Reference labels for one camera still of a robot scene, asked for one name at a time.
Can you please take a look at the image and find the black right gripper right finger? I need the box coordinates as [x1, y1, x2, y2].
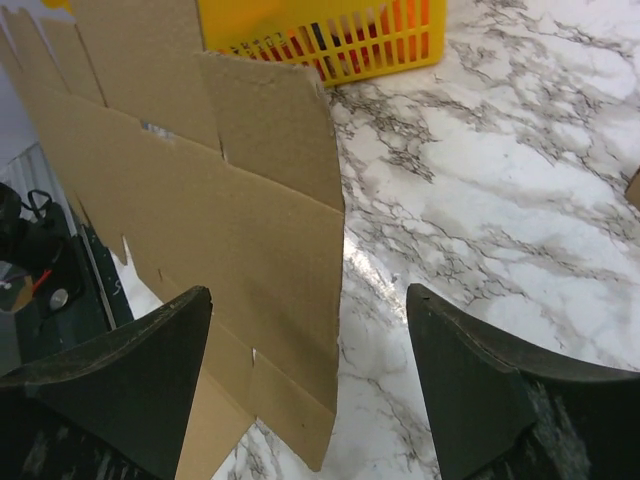
[406, 284, 639, 479]

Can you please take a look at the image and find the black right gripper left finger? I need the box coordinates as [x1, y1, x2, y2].
[1, 286, 212, 479]

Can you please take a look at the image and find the brown cardboard box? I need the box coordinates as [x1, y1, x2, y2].
[1, 1, 344, 479]

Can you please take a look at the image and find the small folded cardboard box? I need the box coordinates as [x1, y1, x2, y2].
[625, 168, 640, 210]

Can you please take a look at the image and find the yellow plastic shopping basket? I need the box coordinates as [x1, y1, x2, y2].
[196, 1, 447, 86]

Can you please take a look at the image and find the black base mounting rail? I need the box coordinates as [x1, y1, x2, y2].
[1, 184, 134, 363]

